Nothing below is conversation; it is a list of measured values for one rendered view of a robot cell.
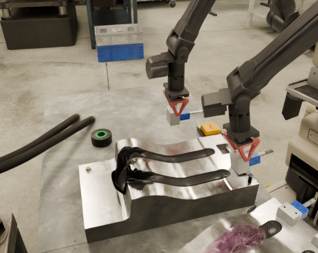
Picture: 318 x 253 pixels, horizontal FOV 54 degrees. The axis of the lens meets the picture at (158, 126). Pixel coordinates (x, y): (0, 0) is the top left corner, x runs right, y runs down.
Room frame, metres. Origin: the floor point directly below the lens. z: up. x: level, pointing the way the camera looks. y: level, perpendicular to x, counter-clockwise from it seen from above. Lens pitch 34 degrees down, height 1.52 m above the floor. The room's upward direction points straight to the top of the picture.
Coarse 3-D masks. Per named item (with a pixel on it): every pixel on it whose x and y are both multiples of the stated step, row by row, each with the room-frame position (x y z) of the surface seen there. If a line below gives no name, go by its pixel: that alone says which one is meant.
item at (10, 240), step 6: (0, 216) 0.62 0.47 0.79; (6, 216) 0.62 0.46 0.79; (12, 216) 0.62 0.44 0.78; (12, 222) 0.61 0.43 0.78; (12, 228) 0.59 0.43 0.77; (12, 234) 0.57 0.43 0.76; (6, 240) 0.54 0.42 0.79; (12, 240) 0.56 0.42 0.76; (0, 246) 0.52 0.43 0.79; (6, 246) 0.52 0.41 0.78; (12, 246) 0.54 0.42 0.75; (0, 252) 0.50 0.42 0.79; (6, 252) 0.50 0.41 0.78; (12, 252) 0.53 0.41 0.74
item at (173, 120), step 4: (168, 108) 0.96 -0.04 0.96; (176, 108) 0.96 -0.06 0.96; (184, 108) 0.98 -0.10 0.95; (168, 112) 0.95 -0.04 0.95; (172, 112) 0.94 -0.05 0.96; (184, 112) 0.96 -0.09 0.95; (188, 112) 0.95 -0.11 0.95; (192, 112) 0.97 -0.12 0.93; (196, 112) 0.98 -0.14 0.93; (200, 112) 0.98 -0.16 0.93; (168, 116) 0.95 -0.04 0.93; (172, 116) 0.93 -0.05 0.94; (176, 116) 0.94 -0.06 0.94; (180, 116) 0.94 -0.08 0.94; (184, 116) 0.95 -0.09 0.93; (188, 116) 0.95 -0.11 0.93; (168, 120) 0.95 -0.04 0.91; (172, 120) 0.93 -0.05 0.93; (176, 120) 0.94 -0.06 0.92; (180, 120) 0.94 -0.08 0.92; (172, 124) 0.93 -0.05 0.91; (176, 124) 0.94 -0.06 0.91
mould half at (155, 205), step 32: (192, 160) 0.76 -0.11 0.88; (224, 160) 0.75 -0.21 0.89; (96, 192) 0.65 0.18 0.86; (128, 192) 0.59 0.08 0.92; (160, 192) 0.58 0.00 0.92; (192, 192) 0.62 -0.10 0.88; (224, 192) 0.62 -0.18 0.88; (256, 192) 0.65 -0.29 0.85; (96, 224) 0.53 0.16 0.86; (128, 224) 0.55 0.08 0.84; (160, 224) 0.57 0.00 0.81
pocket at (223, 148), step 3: (222, 144) 0.84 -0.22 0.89; (225, 144) 0.84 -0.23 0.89; (219, 147) 0.84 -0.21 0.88; (222, 147) 0.84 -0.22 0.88; (225, 147) 0.84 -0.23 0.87; (222, 150) 0.84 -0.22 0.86; (225, 150) 0.84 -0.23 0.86; (228, 150) 0.83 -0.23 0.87; (222, 153) 0.82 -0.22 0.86; (225, 153) 0.82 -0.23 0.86; (228, 153) 0.82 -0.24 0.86
